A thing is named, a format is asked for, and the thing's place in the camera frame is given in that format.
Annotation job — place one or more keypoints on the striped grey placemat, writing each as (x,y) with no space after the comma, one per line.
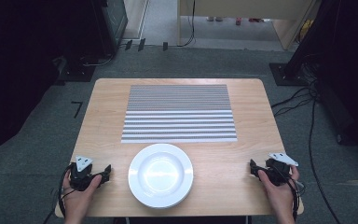
(179,113)

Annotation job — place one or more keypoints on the person's right hand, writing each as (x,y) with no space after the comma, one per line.
(278,194)

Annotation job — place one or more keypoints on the black metal stand base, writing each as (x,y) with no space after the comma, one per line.
(284,74)

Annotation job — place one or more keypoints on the white plate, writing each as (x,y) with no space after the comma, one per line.
(160,175)

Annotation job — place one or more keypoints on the dark glass cabinet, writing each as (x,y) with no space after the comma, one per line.
(113,25)

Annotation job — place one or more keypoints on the beige wooden cabinet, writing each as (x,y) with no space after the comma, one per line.
(245,18)

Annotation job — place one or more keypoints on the person's left hand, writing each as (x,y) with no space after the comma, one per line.
(80,199)

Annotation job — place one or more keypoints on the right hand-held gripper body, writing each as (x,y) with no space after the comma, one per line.
(278,169)

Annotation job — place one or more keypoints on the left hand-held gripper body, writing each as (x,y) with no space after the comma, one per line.
(81,174)

